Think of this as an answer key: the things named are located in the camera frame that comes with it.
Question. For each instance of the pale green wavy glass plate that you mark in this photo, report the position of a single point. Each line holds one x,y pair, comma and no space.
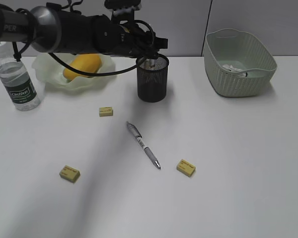
49,72

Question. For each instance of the grey grip white pen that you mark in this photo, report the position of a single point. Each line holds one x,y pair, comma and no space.
138,137

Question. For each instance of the yellow eraser top centre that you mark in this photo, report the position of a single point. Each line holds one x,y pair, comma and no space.
105,111

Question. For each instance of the white waste paper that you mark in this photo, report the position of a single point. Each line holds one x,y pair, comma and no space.
231,68

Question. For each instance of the black mesh pen holder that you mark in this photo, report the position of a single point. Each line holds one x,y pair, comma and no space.
152,84

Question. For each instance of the yellow eraser bottom left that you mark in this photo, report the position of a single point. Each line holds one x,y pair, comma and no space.
70,174

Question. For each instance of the pale green plastic basket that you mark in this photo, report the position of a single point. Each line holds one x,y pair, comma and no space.
237,64

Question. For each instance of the yellow eraser bottom right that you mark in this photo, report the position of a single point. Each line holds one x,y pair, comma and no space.
186,168

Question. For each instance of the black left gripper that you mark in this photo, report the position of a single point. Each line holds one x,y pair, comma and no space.
125,40

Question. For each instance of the yellow mango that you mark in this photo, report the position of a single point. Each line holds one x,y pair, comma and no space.
87,63

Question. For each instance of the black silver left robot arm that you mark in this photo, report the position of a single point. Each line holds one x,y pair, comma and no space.
51,29

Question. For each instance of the yellow eraser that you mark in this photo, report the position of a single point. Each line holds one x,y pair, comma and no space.
70,174
186,168
105,111

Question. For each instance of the green grip white pen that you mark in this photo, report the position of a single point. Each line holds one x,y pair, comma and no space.
149,64

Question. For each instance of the clear water bottle green label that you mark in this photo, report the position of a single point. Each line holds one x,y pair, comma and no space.
16,80

